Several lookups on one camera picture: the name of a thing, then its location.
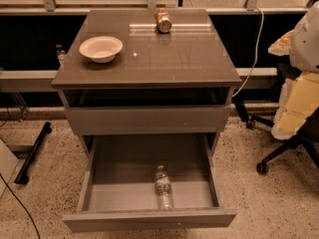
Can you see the grey drawer cabinet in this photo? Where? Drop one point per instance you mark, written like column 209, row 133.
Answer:
column 187, row 67

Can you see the closed grey top drawer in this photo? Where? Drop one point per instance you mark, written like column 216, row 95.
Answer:
column 146, row 120

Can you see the black floor bar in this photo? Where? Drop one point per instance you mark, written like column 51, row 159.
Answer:
column 22, row 177

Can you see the open grey middle drawer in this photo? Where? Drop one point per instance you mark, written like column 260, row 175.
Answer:
column 119, row 193

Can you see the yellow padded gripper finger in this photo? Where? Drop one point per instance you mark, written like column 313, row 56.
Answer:
column 299, row 99

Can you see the orange soda can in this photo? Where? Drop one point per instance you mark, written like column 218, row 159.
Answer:
column 163, row 20

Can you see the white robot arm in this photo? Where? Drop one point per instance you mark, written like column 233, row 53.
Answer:
column 302, row 43

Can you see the white paper bowl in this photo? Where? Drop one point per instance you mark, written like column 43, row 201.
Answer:
column 101, row 49

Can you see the clear plastic water bottle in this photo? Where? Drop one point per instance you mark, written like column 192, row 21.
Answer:
column 163, row 188

